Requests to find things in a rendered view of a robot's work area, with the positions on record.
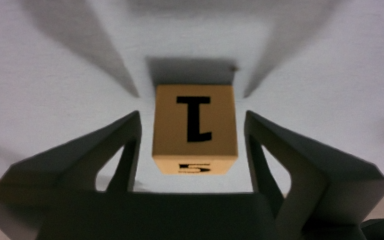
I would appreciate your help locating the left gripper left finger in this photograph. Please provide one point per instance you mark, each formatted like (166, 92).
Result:
(75, 164)

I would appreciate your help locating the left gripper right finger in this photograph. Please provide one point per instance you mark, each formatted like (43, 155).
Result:
(329, 187)

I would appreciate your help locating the orange number cube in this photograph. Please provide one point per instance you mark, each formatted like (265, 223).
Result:
(195, 129)

